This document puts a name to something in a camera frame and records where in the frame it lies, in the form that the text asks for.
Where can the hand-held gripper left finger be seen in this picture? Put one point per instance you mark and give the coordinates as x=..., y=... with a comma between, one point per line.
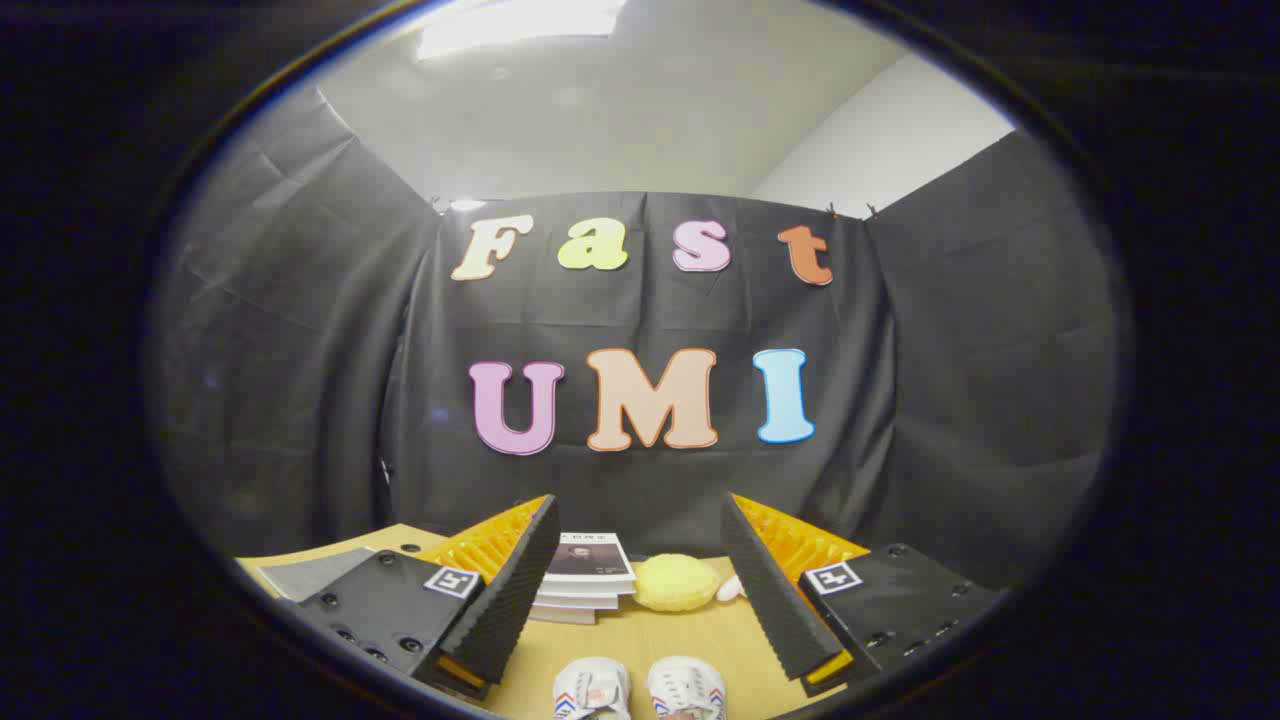
x=510, y=590

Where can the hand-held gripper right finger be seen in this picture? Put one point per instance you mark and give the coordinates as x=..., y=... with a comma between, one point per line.
x=770, y=590

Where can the white canvas shoe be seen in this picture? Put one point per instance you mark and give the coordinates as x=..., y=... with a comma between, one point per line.
x=590, y=690
x=688, y=688

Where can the pink and green plush toy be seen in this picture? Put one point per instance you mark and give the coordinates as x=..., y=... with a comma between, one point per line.
x=730, y=588

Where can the thick tan cover book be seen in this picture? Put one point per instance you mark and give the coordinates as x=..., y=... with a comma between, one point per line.
x=565, y=614

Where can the plain white book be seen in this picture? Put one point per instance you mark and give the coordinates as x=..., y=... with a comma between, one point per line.
x=580, y=601

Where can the white portrait cover book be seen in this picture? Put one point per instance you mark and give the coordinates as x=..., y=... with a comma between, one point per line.
x=590, y=560

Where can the yellow round plush cushion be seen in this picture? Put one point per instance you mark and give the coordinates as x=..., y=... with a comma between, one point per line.
x=675, y=583

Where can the black backdrop cloth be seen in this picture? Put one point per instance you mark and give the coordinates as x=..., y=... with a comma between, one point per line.
x=640, y=320

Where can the ceiling light panel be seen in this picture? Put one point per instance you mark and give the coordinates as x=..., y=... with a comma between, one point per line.
x=520, y=22

